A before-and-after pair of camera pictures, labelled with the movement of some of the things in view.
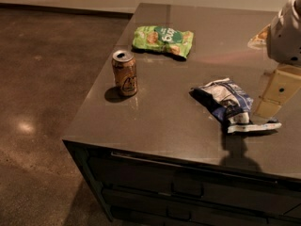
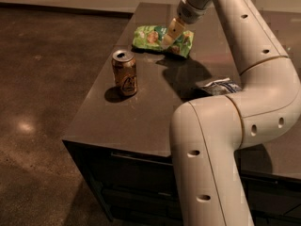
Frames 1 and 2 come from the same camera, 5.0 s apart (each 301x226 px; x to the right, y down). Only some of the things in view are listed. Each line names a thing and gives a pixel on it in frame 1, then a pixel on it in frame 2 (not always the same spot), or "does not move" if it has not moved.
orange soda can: (124, 65) does not move
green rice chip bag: (164, 39) does not move
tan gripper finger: (283, 83) -> (175, 30)
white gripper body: (286, 37) -> (190, 13)
